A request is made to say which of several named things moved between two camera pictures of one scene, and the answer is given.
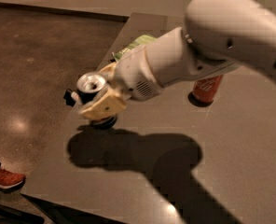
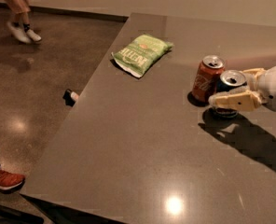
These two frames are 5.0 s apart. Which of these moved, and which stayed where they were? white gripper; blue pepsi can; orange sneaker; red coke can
Moved: blue pepsi can; white gripper
Stayed: red coke can; orange sneaker
